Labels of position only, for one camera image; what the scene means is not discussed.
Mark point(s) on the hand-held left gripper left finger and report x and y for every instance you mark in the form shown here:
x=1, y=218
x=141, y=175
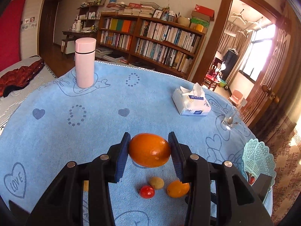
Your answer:
x=122, y=156

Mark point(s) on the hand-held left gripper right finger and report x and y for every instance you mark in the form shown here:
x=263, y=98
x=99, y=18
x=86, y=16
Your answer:
x=176, y=156

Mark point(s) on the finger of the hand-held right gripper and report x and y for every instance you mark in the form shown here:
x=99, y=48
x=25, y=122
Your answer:
x=263, y=186

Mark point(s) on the red cherry tomato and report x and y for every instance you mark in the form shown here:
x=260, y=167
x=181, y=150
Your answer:
x=251, y=180
x=147, y=191

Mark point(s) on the large orange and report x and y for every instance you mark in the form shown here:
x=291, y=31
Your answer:
x=149, y=150

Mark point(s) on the teal plastic lattice basket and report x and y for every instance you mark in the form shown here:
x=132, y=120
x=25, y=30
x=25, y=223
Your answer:
x=257, y=156

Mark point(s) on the small orange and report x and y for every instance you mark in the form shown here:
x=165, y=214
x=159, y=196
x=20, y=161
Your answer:
x=177, y=189

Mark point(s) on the brown longan fruit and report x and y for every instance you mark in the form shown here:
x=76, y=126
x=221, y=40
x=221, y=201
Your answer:
x=156, y=183

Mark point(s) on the floral patterned cloth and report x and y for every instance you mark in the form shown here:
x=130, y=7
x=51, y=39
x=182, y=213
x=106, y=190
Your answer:
x=285, y=150

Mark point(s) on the white tissue pack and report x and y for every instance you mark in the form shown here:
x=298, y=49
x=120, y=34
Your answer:
x=191, y=102

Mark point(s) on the blue printed towel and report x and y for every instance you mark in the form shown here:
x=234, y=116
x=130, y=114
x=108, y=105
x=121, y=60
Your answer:
x=70, y=122

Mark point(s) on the pink plastic chair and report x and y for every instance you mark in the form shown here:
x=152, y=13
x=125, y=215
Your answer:
x=236, y=96

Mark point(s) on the pink thermos bottle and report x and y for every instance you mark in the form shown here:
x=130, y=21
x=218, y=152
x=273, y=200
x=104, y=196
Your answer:
x=85, y=63

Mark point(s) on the pile of magazines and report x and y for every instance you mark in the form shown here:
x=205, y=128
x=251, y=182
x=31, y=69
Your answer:
x=109, y=54

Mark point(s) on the brown wooden door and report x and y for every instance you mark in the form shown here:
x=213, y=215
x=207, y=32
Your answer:
x=272, y=75

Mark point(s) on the beige curtain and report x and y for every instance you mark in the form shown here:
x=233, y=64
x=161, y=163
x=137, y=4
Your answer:
x=231, y=51

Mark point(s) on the wooden bookshelf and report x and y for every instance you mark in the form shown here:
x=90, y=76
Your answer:
x=150, y=40

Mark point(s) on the wooden side desk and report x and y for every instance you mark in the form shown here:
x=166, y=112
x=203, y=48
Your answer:
x=75, y=37

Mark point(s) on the yellow cup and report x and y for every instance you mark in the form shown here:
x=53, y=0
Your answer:
x=199, y=27

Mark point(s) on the dark red cloth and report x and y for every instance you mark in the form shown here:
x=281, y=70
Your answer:
x=20, y=75

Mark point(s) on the beige woven bowl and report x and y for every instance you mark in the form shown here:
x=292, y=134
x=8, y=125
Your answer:
x=184, y=21

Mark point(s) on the green box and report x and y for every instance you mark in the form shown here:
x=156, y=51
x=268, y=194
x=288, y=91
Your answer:
x=199, y=20

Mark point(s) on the white kettle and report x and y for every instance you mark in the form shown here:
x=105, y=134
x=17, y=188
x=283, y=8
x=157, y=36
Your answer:
x=77, y=26

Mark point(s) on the framed picture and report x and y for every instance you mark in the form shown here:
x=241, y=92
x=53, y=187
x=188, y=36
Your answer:
x=157, y=14

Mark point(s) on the small wooden desk shelf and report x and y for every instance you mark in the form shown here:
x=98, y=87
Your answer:
x=90, y=11

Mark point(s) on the stack of books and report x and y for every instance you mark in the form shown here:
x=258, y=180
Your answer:
x=131, y=8

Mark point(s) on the red cardboard box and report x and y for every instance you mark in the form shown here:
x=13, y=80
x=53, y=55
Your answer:
x=204, y=10

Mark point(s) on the white ceiling clothes rack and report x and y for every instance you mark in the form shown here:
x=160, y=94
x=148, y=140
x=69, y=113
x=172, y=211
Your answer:
x=244, y=18

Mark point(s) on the dark wooden door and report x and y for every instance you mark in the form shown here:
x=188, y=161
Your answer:
x=48, y=21

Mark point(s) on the red wall panel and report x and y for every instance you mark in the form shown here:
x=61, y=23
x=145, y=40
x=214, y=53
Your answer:
x=10, y=33

